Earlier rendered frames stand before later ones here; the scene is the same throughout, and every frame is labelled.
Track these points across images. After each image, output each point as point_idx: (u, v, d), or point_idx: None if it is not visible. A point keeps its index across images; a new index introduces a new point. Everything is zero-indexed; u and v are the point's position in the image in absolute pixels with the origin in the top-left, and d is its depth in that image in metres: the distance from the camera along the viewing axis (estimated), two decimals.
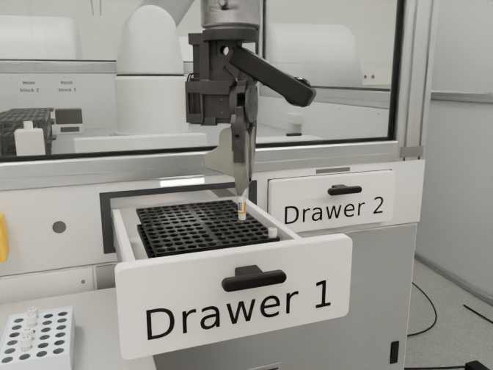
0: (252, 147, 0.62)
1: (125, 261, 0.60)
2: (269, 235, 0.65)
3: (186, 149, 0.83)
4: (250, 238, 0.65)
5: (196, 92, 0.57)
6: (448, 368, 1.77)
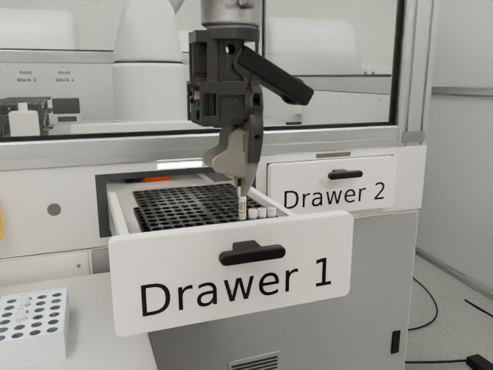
0: None
1: None
2: (268, 213, 0.64)
3: (183, 131, 0.82)
4: (248, 217, 0.63)
5: (210, 93, 0.54)
6: (450, 361, 1.76)
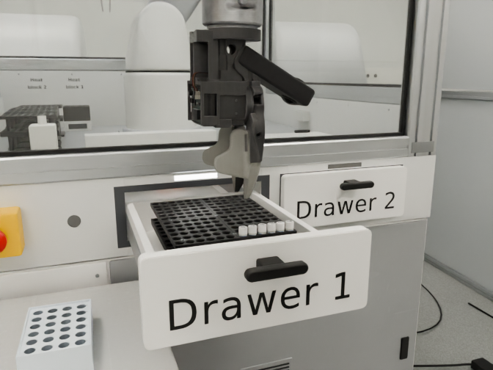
0: None
1: (144, 253, 0.61)
2: (286, 227, 0.65)
3: (199, 144, 0.84)
4: (267, 231, 0.65)
5: (210, 93, 0.54)
6: (455, 365, 1.78)
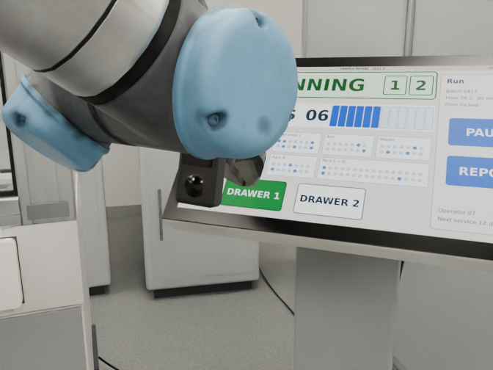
0: (241, 170, 0.57)
1: None
2: None
3: None
4: None
5: None
6: None
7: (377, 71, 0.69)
